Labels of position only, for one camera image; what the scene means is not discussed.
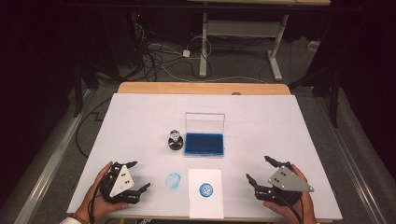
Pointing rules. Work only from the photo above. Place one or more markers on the black round stamp cap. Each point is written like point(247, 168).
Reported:
point(175, 145)

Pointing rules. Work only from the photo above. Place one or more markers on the person's left hand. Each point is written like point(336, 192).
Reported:
point(90, 202)

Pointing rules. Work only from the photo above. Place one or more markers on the dark metal stand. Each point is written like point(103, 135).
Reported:
point(334, 99)
point(77, 93)

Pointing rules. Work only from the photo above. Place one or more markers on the white metal frame desk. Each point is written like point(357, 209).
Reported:
point(243, 28)

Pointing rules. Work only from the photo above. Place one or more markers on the small white paper sheet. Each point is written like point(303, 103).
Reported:
point(205, 207)

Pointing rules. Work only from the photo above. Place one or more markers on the large white table cover sheet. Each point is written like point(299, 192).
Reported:
point(249, 124)

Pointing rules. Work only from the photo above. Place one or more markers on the small beige box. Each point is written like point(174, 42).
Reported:
point(313, 45)

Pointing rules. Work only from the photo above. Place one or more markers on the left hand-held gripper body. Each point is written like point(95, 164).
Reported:
point(121, 182)

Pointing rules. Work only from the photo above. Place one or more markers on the person's right hand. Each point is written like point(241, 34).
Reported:
point(295, 216)

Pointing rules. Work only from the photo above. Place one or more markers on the white power adapter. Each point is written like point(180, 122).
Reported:
point(186, 53)

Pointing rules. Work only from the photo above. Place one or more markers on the blue ink pad clear lid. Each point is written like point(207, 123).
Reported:
point(204, 144)

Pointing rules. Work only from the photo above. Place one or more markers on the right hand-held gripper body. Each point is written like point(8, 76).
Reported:
point(288, 182)

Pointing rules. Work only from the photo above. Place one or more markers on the aluminium floor rail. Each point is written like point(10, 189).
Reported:
point(351, 161)
point(53, 161)

